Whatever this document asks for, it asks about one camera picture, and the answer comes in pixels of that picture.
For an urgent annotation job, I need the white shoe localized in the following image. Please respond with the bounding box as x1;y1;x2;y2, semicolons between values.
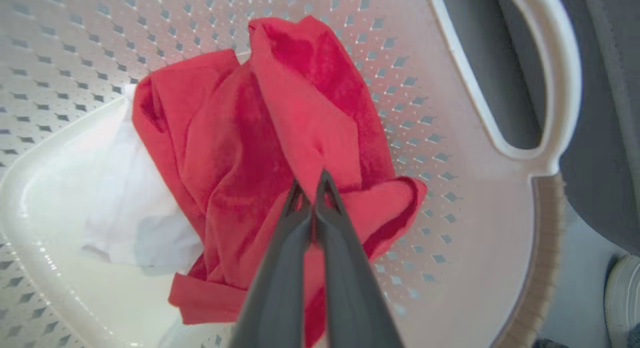
604;255;640;348

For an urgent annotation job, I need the white cloth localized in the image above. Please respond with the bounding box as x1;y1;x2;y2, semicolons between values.
81;83;206;276

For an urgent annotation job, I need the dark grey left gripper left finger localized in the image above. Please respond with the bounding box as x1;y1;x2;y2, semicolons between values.
229;180;314;348

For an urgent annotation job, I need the beige perforated laundry basket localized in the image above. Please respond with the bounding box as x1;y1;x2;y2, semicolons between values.
0;0;584;348

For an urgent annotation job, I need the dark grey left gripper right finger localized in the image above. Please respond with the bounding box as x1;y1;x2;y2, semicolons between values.
314;170;405;348

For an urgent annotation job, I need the red cloth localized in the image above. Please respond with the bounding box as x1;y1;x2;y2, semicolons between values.
132;16;429;348

